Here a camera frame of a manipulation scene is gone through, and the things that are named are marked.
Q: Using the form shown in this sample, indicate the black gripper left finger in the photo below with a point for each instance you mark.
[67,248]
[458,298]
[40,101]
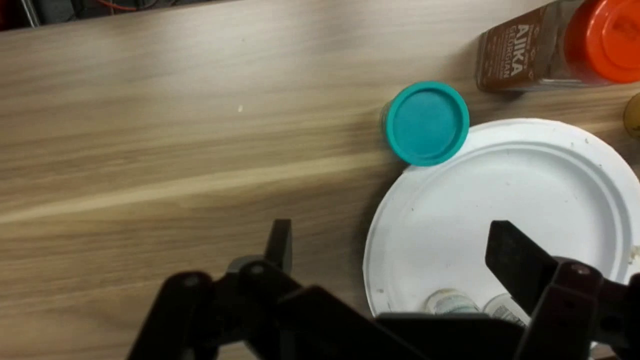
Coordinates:
[220,312]

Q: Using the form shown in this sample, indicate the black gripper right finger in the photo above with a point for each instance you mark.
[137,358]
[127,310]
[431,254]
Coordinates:
[567,307]

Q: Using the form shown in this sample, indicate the white-capped blue-label bottle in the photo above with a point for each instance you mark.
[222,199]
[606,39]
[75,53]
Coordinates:
[501,310]

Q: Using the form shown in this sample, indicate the white-capped green-label bottle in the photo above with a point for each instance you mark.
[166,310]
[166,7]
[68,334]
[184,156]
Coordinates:
[453,300]

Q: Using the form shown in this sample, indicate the teal-lidded yellow dough tub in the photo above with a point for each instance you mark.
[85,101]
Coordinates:
[427,123]

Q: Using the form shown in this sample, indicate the orange-capped brown spice bottle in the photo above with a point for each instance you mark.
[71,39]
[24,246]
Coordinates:
[532,50]

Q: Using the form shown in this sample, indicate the white paper plate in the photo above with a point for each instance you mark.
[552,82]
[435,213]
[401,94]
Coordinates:
[507,193]

